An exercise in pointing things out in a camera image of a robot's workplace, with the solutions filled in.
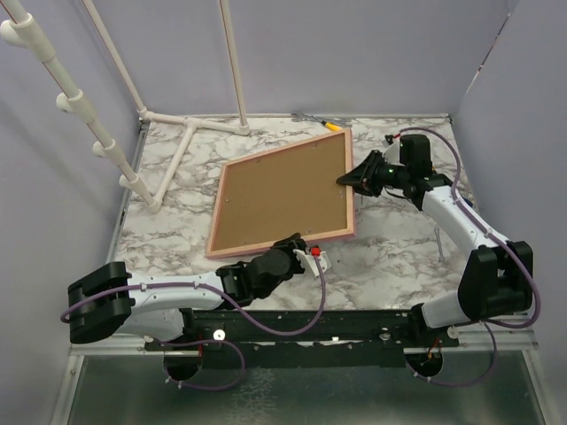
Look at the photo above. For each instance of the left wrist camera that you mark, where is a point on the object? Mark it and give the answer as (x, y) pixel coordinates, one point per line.
(319, 259)

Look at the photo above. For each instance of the clear tester screwdriver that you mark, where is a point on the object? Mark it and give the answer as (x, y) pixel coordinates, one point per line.
(439, 244)

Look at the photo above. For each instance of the pink picture frame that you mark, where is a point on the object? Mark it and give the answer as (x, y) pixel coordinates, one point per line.
(271, 195)

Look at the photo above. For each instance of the silver wrench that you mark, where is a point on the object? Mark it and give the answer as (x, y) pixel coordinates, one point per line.
(299, 116)

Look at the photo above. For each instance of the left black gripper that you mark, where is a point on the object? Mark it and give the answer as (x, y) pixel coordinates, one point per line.
(287, 248)

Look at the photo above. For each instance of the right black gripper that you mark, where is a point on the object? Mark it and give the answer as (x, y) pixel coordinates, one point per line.
(362, 178)

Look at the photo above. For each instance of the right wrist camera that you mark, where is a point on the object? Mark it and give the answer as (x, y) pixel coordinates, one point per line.
(392, 153)

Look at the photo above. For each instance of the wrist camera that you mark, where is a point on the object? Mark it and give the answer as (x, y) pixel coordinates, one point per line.
(392, 153)
(319, 259)

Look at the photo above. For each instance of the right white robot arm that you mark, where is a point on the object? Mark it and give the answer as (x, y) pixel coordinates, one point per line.
(497, 279)

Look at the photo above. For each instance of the white pvc pipe rack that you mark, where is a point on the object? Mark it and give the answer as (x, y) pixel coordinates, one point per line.
(47, 169)

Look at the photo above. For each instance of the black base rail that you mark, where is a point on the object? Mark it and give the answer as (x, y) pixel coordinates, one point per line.
(355, 338)

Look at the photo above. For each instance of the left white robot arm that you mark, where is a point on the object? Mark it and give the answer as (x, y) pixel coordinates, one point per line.
(114, 300)

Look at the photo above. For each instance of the yellow handled screwdriver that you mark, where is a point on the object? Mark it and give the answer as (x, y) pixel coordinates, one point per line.
(331, 126)

